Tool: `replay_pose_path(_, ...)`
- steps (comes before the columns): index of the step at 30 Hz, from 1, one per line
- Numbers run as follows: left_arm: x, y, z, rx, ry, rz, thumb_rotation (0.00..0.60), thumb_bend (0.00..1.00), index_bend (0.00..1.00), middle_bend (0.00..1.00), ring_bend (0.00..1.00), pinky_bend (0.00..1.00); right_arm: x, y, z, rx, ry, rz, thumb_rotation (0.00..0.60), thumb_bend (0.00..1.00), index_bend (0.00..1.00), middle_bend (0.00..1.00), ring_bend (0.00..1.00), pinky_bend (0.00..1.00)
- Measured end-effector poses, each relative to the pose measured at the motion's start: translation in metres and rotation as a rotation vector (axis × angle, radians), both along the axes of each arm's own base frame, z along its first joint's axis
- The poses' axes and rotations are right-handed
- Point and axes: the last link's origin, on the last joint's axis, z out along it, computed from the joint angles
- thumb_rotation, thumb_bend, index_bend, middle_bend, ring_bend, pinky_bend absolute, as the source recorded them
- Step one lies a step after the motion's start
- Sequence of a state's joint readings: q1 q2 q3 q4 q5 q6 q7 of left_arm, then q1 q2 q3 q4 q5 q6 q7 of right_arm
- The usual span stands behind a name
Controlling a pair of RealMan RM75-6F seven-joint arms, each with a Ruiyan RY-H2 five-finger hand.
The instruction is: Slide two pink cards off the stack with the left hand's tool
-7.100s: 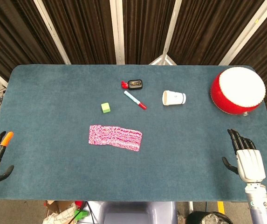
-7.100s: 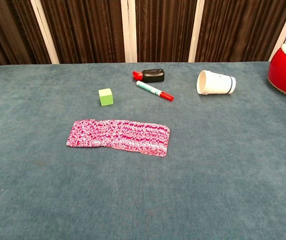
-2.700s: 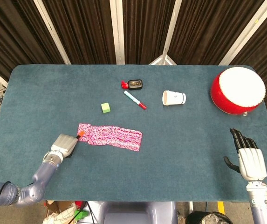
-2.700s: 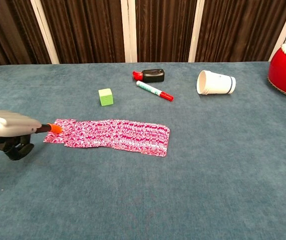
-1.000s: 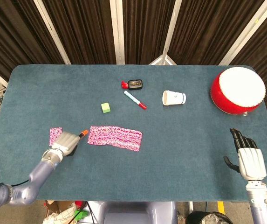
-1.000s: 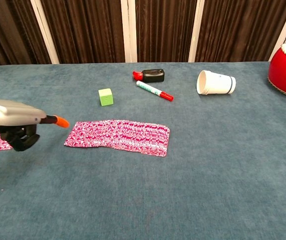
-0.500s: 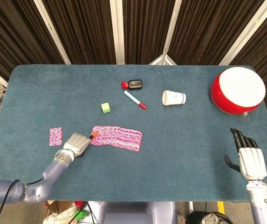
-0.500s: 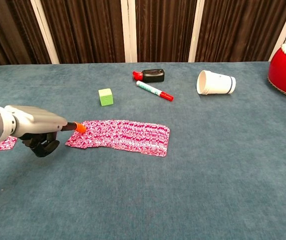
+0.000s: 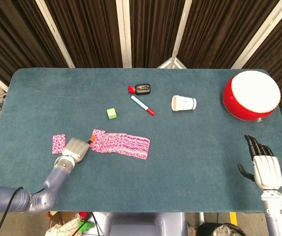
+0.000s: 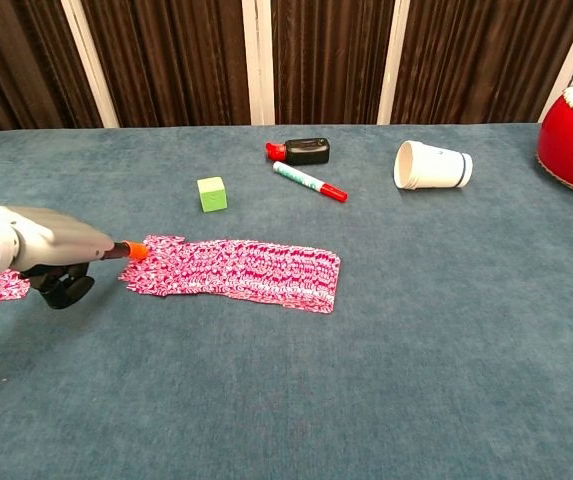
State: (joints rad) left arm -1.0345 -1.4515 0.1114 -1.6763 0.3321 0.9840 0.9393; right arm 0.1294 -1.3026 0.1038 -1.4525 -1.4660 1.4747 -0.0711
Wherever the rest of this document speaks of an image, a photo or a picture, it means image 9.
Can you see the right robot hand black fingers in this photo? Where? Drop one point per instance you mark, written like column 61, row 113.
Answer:
column 267, row 172

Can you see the left robot hand orange fingertip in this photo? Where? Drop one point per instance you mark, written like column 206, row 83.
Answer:
column 76, row 150

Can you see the small pink cloth piece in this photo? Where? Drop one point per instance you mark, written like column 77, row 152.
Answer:
column 58, row 143

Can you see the grey purple robot base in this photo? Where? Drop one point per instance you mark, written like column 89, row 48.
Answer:
column 140, row 225

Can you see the pink knitted cloth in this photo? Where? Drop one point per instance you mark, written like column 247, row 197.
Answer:
column 126, row 146

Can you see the green cube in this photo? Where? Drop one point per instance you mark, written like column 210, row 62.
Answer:
column 111, row 113

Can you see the yellow floor tape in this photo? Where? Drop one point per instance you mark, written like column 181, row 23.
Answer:
column 233, row 218

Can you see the teal felt table cover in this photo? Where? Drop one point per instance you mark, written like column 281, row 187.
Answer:
column 57, row 86

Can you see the cardboard box with papers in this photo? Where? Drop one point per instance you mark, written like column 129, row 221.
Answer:
column 62, row 225

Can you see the green plastic object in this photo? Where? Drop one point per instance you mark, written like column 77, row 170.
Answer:
column 86, row 226

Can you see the red drum white skin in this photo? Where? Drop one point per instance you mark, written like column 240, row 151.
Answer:
column 251, row 96

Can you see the blue marker red cap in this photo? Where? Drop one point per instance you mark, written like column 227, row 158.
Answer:
column 140, row 104

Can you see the black fob with red cap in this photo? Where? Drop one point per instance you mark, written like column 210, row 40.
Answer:
column 142, row 89

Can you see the white paper cup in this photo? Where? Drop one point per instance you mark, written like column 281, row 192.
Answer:
column 183, row 103

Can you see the white frame pole with foot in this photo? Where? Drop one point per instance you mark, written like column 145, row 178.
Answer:
column 180, row 32

